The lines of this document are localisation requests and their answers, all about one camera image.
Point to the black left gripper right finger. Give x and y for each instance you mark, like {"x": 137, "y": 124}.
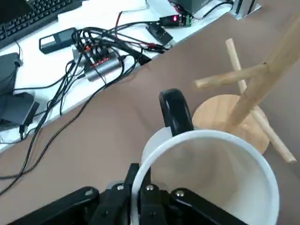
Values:
{"x": 178, "y": 208}

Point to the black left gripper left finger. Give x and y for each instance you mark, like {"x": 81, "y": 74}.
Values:
{"x": 70, "y": 208}

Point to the wooden mug stand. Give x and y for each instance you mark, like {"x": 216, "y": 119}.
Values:
{"x": 255, "y": 93}

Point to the black flat stand base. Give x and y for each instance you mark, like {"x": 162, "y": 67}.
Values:
{"x": 7, "y": 70}

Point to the black electronics box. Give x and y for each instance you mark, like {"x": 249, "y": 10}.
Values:
{"x": 194, "y": 4}

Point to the black power adapter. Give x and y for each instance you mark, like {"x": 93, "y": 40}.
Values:
{"x": 16, "y": 107}

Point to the silver usb hub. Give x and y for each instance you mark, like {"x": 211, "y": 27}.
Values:
{"x": 103, "y": 68}

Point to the black flat handheld device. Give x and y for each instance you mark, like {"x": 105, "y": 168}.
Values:
{"x": 56, "y": 39}

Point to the small black hub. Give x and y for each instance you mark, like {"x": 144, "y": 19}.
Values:
{"x": 161, "y": 34}

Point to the green terminal board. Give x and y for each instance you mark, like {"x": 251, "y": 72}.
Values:
{"x": 186, "y": 21}

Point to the black module with red light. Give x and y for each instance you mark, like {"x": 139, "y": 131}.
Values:
{"x": 167, "y": 21}

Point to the black keyboard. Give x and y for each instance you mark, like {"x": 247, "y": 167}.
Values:
{"x": 28, "y": 21}

